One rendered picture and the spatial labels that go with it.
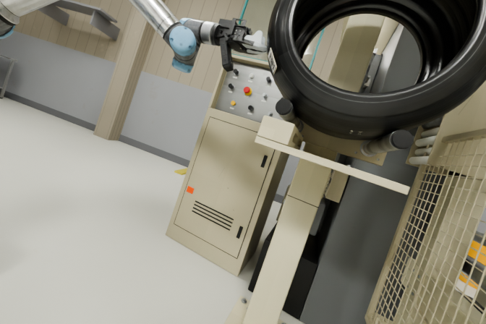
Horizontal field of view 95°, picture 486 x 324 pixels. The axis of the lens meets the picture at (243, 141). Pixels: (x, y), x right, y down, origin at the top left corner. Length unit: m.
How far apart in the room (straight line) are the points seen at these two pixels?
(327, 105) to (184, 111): 3.45
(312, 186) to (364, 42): 0.61
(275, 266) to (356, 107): 0.72
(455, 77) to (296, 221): 0.67
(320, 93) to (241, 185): 0.89
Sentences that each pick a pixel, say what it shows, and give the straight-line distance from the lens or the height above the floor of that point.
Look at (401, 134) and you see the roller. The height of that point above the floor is 0.91.
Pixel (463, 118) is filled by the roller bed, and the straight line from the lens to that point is 1.00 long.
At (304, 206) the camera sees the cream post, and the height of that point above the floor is 0.60.
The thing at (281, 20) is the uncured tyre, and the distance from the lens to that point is 0.70.
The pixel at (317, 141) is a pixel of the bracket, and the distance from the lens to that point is 0.93.
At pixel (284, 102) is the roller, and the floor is 0.91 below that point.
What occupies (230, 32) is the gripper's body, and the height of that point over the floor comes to 1.10.
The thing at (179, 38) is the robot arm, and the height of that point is 1.00.
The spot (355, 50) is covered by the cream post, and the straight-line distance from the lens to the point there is 1.06.
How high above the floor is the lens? 0.79
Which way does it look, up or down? 1 degrees down
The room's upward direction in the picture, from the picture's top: 19 degrees clockwise
